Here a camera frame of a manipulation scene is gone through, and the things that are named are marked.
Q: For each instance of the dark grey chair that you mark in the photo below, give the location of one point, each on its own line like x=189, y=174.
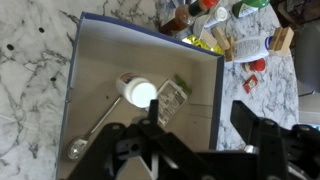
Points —
x=308, y=56

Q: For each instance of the small red round item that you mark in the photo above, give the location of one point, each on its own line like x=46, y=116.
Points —
x=257, y=65

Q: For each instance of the wooden block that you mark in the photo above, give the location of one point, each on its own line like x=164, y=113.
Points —
x=286, y=41
x=221, y=37
x=209, y=38
x=275, y=38

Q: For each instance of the white bottle with blue cap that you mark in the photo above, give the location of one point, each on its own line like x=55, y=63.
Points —
x=250, y=49

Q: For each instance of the white medicine bottle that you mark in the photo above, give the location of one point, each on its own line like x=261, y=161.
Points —
x=138, y=90

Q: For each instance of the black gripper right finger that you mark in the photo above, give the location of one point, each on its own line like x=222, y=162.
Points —
x=245, y=116

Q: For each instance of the green-capped bottle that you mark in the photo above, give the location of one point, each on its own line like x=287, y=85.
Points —
x=248, y=7

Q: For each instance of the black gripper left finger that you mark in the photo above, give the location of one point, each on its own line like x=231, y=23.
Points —
x=153, y=111

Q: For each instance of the yellow printed packet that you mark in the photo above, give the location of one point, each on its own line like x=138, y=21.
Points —
x=196, y=41

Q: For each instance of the silver metal spoon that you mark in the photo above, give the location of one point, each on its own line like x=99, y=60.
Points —
x=78, y=148

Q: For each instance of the small green wrapper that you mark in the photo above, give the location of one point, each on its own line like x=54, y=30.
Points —
x=184, y=84

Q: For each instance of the small white round bottle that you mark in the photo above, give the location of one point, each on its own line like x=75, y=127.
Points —
x=217, y=16

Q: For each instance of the blue cardboard shoe box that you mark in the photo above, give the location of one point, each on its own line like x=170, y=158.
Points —
x=100, y=63

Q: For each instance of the white printed food packet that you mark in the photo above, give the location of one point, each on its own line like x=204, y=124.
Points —
x=171, y=98

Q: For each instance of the red ketchup packet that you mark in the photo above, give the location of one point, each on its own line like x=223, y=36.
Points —
x=250, y=84

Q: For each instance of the red-capped hot sauce bottle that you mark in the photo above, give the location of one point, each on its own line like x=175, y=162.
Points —
x=181, y=18

